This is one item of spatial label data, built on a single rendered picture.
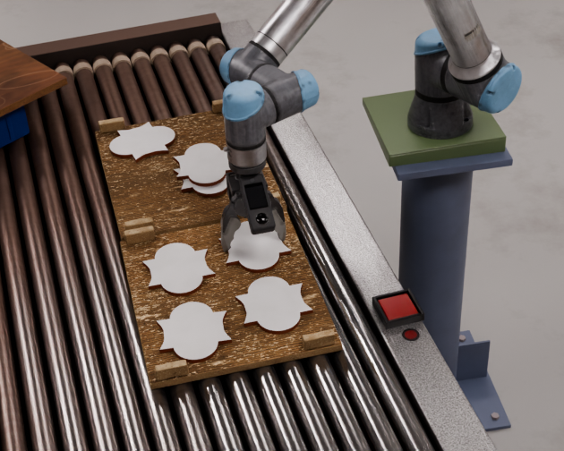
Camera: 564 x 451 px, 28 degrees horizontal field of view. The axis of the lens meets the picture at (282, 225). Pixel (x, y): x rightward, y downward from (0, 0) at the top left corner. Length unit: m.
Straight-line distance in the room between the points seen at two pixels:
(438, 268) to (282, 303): 0.80
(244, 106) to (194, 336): 0.43
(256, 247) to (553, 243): 1.72
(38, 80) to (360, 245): 0.87
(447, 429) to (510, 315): 1.58
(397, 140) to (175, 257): 0.65
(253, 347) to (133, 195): 0.54
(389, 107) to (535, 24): 2.33
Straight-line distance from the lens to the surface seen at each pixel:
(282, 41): 2.18
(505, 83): 2.43
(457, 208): 2.72
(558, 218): 3.86
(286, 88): 2.07
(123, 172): 2.48
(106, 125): 2.60
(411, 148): 2.56
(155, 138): 2.56
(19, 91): 2.62
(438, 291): 2.86
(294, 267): 2.18
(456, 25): 2.30
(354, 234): 2.29
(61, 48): 2.95
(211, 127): 2.59
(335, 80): 4.54
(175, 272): 2.18
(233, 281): 2.16
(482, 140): 2.59
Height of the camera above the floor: 2.36
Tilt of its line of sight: 39 degrees down
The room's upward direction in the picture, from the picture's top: 3 degrees counter-clockwise
